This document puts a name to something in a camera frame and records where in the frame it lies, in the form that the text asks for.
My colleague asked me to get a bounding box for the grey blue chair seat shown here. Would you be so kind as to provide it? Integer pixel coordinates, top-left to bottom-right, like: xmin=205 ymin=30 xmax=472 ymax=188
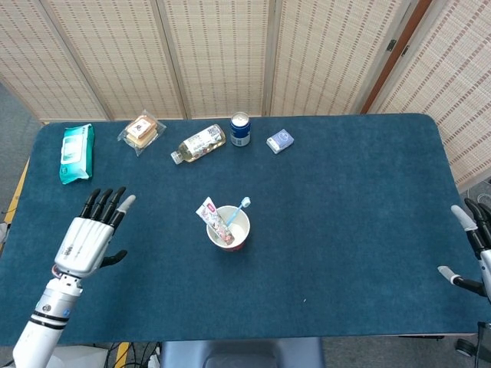
xmin=159 ymin=337 xmax=327 ymax=368

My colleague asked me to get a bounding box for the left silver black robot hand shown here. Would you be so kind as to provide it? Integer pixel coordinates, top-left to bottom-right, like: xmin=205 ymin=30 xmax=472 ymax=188
xmin=53 ymin=186 xmax=137 ymax=280

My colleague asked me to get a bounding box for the black floor cable bundle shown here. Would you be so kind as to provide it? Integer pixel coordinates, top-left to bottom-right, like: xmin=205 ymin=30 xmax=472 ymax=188
xmin=107 ymin=340 xmax=164 ymax=368

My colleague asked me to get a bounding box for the white paper box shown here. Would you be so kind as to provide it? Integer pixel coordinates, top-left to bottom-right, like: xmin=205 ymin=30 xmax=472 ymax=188
xmin=48 ymin=346 xmax=109 ymax=368

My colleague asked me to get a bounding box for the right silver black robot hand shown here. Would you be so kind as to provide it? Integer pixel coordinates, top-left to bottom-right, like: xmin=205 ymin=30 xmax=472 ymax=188
xmin=437 ymin=197 xmax=491 ymax=302

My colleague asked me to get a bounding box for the red paper noodle cup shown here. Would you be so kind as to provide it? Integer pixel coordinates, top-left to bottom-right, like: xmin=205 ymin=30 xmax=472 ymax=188
xmin=206 ymin=205 xmax=252 ymax=252

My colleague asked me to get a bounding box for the green wet wipes pack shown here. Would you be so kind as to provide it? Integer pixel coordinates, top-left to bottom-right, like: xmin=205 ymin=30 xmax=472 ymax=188
xmin=58 ymin=123 xmax=95 ymax=186

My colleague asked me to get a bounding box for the brown wooden post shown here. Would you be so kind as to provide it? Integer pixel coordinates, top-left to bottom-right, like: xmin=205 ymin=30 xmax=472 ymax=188
xmin=360 ymin=0 xmax=434 ymax=115

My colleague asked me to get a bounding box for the blue white tissue pack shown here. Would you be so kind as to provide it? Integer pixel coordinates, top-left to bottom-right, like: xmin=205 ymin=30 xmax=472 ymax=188
xmin=265 ymin=128 xmax=297 ymax=155

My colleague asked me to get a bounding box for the floral white toothpaste tube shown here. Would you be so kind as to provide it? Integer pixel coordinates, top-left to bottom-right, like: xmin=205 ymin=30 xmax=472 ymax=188
xmin=196 ymin=196 xmax=236 ymax=245

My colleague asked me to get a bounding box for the plastic wrapped sandwich cake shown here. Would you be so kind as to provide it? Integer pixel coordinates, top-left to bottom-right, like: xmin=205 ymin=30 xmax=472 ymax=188
xmin=117 ymin=109 xmax=167 ymax=157

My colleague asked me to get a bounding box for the black caster wheel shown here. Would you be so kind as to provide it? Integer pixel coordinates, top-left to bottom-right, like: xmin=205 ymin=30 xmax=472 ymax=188
xmin=455 ymin=337 xmax=477 ymax=358

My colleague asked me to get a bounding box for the blue table cloth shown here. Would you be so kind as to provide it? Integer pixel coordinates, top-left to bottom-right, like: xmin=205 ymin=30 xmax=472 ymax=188
xmin=0 ymin=113 xmax=486 ymax=347

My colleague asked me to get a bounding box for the blue drink can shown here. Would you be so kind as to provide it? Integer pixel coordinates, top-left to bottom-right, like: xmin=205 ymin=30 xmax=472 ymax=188
xmin=230 ymin=111 xmax=252 ymax=147

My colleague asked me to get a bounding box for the light blue toothbrush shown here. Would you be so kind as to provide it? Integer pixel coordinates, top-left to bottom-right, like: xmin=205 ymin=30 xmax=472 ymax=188
xmin=225 ymin=196 xmax=252 ymax=228

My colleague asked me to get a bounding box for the woven bamboo folding screen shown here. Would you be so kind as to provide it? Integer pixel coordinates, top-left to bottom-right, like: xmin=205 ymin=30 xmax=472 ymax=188
xmin=0 ymin=0 xmax=491 ymax=192

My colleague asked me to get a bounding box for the floral label tea bottle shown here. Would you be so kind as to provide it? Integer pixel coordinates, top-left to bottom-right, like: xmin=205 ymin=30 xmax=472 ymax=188
xmin=170 ymin=123 xmax=227 ymax=165

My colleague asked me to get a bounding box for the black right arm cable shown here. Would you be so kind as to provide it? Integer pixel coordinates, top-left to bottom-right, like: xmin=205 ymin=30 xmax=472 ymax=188
xmin=475 ymin=321 xmax=491 ymax=368

